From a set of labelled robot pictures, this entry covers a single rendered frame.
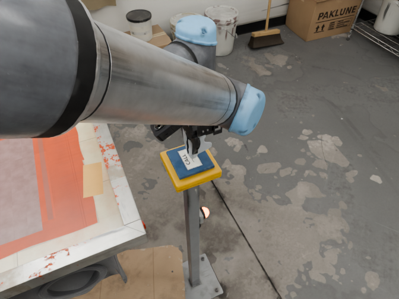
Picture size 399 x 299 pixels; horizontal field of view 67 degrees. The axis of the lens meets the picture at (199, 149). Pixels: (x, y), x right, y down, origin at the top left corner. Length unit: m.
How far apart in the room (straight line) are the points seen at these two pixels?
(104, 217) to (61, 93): 0.59
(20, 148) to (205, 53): 0.61
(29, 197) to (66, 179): 0.09
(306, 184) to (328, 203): 0.17
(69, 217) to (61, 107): 0.61
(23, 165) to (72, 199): 0.19
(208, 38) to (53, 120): 0.41
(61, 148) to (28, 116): 0.75
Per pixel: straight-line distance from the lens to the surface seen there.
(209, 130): 0.72
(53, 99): 0.18
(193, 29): 0.56
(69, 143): 0.93
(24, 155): 0.95
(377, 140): 2.53
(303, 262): 1.78
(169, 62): 0.28
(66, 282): 0.94
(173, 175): 0.79
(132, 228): 0.68
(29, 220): 0.81
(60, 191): 0.83
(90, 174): 0.83
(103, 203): 0.77
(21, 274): 0.71
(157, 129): 0.67
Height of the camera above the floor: 1.58
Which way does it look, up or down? 48 degrees down
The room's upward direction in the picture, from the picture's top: straight up
